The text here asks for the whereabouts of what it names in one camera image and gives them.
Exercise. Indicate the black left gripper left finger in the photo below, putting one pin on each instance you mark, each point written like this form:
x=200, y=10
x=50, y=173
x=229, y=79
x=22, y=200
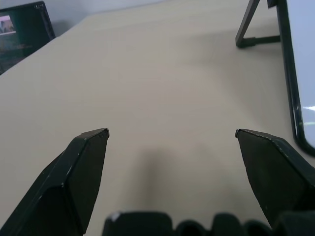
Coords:
x=61, y=186

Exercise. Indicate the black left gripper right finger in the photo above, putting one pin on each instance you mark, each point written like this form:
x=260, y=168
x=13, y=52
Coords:
x=273, y=177

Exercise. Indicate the black-framed whiteboard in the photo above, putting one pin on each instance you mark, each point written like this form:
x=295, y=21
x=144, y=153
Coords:
x=301, y=61

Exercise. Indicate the black whiteboard stand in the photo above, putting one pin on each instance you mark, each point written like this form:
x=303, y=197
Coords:
x=248, y=32

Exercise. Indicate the black computer monitor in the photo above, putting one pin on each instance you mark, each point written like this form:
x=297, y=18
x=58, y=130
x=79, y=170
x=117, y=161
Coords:
x=22, y=32

